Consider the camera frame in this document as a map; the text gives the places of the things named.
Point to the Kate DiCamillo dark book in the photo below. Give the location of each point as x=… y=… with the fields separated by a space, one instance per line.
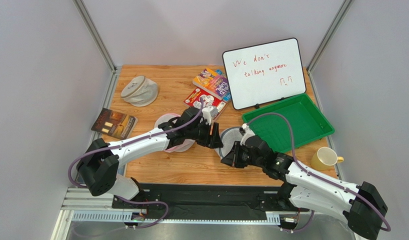
x=114 y=124

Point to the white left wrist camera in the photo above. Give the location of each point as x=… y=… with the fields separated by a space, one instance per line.
x=209 y=113

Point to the yellow cup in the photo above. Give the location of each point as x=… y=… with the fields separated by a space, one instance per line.
x=325 y=158

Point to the pink-rimmed mesh laundry bag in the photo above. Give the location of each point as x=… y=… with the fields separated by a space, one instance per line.
x=180 y=148

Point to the Roald Dahl colourful book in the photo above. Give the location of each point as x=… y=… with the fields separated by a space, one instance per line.
x=212 y=83

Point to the white mesh laundry bag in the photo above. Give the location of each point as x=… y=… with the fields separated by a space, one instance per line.
x=228 y=137

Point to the aluminium frame rail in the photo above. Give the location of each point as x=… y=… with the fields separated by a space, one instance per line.
x=101 y=72
x=328 y=36

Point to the whiteboard with red writing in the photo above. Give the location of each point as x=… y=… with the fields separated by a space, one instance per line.
x=264 y=73

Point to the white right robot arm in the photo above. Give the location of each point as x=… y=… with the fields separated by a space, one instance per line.
x=360 y=206

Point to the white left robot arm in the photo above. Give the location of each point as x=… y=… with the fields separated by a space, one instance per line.
x=99 y=165

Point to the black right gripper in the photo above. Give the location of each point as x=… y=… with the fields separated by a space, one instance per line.
x=239 y=154

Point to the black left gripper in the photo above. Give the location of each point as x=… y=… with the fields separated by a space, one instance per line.
x=212 y=140

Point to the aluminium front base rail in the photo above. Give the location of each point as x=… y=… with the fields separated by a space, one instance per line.
x=80 y=206

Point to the dark blue hardcover book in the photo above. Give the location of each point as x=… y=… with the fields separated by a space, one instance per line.
x=80 y=180

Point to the beige mesh laundry bag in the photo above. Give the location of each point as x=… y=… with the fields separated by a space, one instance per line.
x=140 y=91

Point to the aluminium frame rail left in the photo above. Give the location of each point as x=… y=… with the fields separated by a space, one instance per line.
x=101 y=72

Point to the red comic paperback book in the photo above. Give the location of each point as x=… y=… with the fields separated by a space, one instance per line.
x=197 y=95

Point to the green plastic tray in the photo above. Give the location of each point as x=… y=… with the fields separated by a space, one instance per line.
x=307 y=122

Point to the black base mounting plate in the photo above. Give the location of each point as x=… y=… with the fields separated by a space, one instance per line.
x=215 y=202

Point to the aluminium frame rail right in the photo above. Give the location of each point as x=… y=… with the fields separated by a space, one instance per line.
x=328 y=36

